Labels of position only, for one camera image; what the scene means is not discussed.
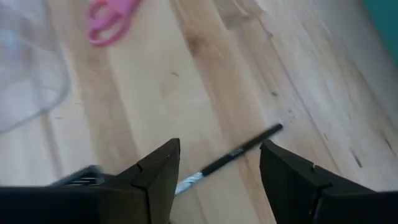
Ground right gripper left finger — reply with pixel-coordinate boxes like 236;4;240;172
129;138;181;224

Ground black slotted plastic basket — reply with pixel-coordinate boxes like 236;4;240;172
49;164;106;188

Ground black marker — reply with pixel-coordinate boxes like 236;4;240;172
174;123;284;196

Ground pink-handled scissors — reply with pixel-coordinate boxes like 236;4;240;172
86;0;142;47

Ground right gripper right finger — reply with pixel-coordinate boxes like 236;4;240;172
259;139;332;224

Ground teal plastic bin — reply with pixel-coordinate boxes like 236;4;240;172
362;0;398;65

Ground clear plastic container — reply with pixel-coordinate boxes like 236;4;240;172
0;0;72;134

